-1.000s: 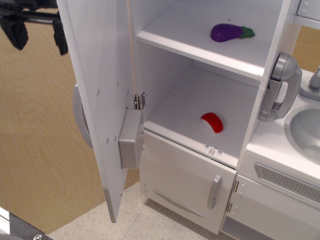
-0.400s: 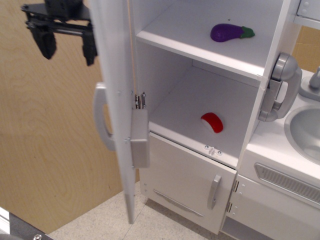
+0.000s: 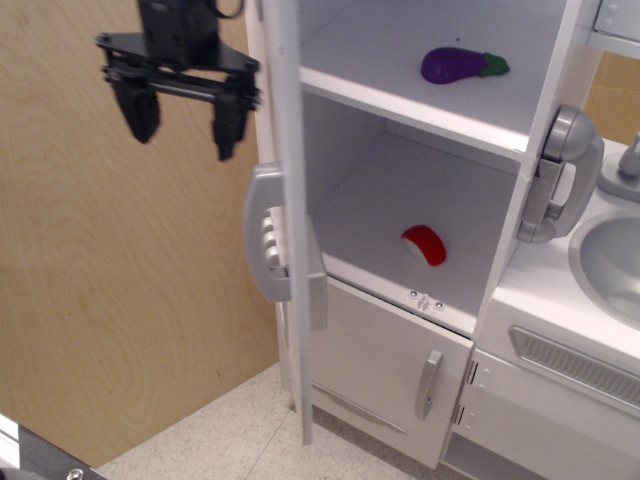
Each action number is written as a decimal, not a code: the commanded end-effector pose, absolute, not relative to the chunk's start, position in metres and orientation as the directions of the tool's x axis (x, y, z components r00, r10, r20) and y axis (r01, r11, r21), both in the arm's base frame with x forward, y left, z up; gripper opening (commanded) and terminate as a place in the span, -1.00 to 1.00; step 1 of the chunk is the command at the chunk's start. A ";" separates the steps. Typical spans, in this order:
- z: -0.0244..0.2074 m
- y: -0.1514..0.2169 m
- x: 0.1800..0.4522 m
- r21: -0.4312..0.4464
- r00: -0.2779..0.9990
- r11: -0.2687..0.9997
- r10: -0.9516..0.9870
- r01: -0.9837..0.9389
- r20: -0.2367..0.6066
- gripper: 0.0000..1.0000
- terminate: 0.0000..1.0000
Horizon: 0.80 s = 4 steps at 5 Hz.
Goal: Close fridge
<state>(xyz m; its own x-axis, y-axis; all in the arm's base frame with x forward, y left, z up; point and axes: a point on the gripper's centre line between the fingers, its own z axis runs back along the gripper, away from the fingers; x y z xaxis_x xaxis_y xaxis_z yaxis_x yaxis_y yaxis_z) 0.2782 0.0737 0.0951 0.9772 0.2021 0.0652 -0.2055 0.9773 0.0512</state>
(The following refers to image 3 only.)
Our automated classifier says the white fridge door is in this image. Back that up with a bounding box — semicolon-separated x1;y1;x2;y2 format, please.
245;1;313;446

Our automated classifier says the red toy fruit slice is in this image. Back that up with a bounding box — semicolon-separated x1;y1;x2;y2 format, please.
401;224;447;268

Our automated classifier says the white toy fridge cabinet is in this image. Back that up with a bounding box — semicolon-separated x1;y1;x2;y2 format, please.
298;1;599;337

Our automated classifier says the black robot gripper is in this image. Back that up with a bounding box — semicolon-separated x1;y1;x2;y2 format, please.
96;1;259;161

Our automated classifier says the grey toy telephone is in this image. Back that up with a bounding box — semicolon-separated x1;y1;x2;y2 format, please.
517;105;605;244

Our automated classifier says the grey fridge door handle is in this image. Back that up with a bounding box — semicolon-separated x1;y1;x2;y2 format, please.
243;162;291;302

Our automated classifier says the white kitchen counter unit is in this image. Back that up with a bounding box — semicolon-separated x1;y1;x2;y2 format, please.
439;134;640;480

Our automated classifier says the grey toy sink basin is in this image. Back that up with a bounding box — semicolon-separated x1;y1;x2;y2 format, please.
569;211;639;329

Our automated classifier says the grey freezer door handle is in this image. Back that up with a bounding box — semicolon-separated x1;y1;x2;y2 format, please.
414;349;443;420

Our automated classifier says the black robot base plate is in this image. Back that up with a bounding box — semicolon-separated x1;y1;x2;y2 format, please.
1;415;104;480

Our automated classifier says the purple toy eggplant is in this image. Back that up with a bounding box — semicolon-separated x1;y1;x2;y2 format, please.
420;47;511;85

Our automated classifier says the grey vent grille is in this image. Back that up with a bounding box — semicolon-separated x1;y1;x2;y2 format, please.
508;326;639;408

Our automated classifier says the grey toy faucet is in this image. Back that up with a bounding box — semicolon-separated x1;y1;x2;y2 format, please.
597;134;640;203

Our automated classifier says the grey ice dispenser panel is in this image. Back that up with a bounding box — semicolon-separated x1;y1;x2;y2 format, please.
259;207;329;332

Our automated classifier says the white lower freezer door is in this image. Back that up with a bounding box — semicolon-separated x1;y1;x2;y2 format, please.
311;279;472;468

